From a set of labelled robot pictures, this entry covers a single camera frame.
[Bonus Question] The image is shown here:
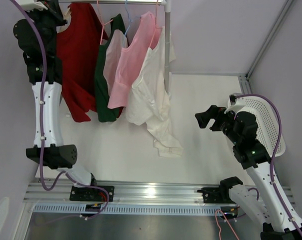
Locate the pink t shirt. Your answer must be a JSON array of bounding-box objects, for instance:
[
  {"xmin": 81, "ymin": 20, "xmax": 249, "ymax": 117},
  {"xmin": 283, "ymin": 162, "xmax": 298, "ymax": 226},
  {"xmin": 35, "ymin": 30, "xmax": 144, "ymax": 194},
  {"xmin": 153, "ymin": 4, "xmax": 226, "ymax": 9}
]
[{"xmin": 107, "ymin": 11, "xmax": 162, "ymax": 109}]

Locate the aluminium frame post right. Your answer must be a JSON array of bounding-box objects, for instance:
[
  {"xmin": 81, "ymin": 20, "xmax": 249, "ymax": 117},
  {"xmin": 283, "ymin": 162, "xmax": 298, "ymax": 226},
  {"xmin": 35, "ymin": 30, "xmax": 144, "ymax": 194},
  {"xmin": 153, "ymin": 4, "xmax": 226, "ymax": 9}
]
[{"xmin": 246, "ymin": 0, "xmax": 297, "ymax": 81}]

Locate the pink hanger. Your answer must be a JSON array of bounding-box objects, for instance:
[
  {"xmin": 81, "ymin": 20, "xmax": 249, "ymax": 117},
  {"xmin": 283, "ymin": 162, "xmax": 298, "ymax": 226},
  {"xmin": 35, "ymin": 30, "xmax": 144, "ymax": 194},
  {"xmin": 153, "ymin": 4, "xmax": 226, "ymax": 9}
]
[
  {"xmin": 148, "ymin": 0, "xmax": 160, "ymax": 49},
  {"xmin": 96, "ymin": 0, "xmax": 113, "ymax": 45}
]

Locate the white perforated basket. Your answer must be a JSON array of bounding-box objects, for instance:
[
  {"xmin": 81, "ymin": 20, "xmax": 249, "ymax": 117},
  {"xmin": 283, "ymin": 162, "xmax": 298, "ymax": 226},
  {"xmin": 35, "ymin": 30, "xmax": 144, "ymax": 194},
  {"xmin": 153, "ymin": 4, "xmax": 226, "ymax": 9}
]
[{"xmin": 240, "ymin": 96, "xmax": 279, "ymax": 157}]

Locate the pink hanger left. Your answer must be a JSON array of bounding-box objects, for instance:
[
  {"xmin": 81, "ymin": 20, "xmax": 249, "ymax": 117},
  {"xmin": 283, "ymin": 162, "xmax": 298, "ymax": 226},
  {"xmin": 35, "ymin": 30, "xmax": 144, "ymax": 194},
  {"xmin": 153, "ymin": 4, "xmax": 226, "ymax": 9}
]
[{"xmin": 96, "ymin": 0, "xmax": 113, "ymax": 45}]

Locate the aluminium mounting rail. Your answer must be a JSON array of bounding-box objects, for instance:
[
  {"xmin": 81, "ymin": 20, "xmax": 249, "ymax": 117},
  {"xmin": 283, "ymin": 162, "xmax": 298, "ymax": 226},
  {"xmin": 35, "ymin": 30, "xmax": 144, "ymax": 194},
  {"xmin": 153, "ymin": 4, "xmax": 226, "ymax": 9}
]
[{"xmin": 23, "ymin": 179, "xmax": 239, "ymax": 216}]

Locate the pink hanger right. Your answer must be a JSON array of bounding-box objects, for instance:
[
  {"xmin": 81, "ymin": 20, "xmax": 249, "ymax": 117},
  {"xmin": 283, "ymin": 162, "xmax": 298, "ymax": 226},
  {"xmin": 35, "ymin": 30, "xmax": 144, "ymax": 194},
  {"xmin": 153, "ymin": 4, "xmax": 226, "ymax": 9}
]
[{"xmin": 148, "ymin": 0, "xmax": 160, "ymax": 49}]

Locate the red t shirt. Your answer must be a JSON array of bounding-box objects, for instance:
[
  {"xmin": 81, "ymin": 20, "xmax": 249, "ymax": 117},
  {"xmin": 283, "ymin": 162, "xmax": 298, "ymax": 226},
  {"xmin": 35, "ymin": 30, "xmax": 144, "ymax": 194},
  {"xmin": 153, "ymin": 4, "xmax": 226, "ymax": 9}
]
[{"xmin": 56, "ymin": 3, "xmax": 109, "ymax": 123}]

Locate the metal clothes rack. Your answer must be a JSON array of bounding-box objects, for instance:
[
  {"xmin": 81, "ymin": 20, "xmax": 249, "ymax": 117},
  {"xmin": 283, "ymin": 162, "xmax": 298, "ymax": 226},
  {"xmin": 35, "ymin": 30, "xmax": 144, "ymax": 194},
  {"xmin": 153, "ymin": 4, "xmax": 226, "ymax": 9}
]
[{"xmin": 58, "ymin": 0, "xmax": 174, "ymax": 101}]

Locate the pink cable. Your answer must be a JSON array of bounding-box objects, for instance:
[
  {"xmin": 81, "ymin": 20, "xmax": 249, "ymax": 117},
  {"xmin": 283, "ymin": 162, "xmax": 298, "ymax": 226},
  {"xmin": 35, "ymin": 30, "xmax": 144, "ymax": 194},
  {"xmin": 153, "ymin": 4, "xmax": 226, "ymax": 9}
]
[{"xmin": 214, "ymin": 209, "xmax": 241, "ymax": 240}]

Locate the beige wooden hanger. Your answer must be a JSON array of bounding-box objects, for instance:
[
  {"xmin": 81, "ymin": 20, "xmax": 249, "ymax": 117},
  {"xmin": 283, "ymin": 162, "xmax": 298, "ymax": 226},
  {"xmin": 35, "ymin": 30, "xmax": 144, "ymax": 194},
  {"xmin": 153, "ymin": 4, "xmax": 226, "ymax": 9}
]
[{"xmin": 58, "ymin": 6, "xmax": 72, "ymax": 33}]

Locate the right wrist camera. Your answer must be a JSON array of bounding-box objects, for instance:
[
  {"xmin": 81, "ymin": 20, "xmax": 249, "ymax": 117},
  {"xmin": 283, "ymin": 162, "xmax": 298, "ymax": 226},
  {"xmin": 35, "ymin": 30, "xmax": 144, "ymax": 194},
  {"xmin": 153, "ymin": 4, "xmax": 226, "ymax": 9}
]
[{"xmin": 225, "ymin": 93, "xmax": 246, "ymax": 113}]

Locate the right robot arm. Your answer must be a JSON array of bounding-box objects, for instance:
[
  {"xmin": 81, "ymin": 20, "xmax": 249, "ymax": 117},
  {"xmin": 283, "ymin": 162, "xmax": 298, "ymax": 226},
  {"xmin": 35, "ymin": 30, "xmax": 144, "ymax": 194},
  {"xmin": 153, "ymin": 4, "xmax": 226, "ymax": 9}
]
[{"xmin": 195, "ymin": 105, "xmax": 302, "ymax": 240}]

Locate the green and white t shirt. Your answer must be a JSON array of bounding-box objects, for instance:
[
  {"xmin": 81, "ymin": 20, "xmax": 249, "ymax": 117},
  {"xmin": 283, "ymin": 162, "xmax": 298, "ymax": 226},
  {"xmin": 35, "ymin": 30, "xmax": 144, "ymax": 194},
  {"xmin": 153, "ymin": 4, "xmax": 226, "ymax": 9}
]
[{"xmin": 94, "ymin": 13, "xmax": 128, "ymax": 123}]

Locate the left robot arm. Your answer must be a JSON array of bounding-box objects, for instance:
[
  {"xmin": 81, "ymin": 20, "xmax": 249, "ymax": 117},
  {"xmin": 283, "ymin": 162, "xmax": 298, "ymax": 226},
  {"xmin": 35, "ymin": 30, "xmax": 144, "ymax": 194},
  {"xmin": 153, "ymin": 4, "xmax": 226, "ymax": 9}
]
[{"xmin": 12, "ymin": 0, "xmax": 99, "ymax": 201}]

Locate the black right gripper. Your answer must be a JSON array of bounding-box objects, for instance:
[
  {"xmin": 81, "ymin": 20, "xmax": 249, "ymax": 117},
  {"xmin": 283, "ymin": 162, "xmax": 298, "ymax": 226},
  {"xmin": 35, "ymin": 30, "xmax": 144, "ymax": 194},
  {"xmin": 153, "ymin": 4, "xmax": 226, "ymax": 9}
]
[{"xmin": 194, "ymin": 105, "xmax": 241, "ymax": 145}]

